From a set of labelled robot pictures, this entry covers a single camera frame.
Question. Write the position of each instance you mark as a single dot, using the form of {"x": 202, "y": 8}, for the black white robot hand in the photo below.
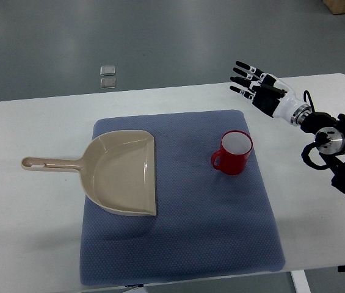
{"x": 269, "y": 94}

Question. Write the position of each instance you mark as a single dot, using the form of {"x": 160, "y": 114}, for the white table leg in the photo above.
{"x": 300, "y": 281}

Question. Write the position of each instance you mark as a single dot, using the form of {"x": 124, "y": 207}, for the beige plastic dustpan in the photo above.
{"x": 117, "y": 172}

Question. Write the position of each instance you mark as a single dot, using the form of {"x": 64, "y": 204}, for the red cup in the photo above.
{"x": 233, "y": 154}

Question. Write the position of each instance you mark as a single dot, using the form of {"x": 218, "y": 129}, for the blue textured mat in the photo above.
{"x": 208, "y": 223}

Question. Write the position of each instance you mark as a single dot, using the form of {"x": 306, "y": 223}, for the upper metal floor plate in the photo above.
{"x": 107, "y": 70}

